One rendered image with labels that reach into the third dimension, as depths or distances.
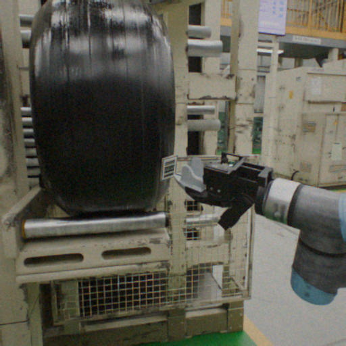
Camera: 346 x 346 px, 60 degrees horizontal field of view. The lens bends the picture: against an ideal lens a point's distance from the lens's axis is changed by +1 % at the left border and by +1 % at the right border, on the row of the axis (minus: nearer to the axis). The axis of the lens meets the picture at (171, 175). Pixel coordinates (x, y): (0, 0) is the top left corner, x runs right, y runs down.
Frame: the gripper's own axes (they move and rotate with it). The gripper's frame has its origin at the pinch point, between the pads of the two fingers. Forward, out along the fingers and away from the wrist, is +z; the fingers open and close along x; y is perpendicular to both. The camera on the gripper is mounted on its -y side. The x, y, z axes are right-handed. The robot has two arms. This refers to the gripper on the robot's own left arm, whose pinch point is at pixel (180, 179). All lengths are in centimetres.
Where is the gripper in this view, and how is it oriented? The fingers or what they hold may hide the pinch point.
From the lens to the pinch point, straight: 65.0
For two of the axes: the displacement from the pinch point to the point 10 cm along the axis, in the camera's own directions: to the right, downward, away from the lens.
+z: -7.9, -2.4, 5.6
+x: -6.0, 4.7, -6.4
